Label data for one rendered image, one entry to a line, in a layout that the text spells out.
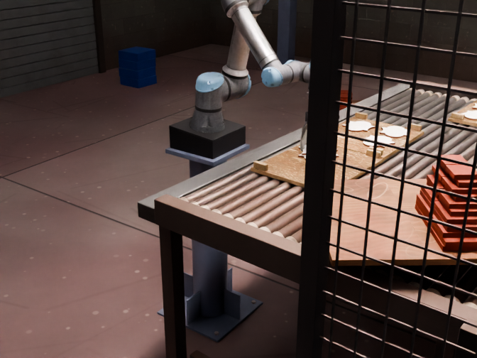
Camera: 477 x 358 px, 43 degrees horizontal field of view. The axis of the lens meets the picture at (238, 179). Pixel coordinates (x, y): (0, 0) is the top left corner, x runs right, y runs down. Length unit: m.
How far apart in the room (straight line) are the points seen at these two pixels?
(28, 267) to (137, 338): 0.94
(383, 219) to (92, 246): 2.34
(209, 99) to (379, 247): 1.23
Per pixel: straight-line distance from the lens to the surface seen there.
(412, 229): 1.73
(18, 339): 3.13
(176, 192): 2.19
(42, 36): 7.33
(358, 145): 2.61
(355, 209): 1.81
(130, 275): 3.46
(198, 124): 2.65
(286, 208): 2.08
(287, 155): 2.46
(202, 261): 2.91
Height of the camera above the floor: 1.83
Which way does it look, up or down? 23 degrees down
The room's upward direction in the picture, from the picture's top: straight up
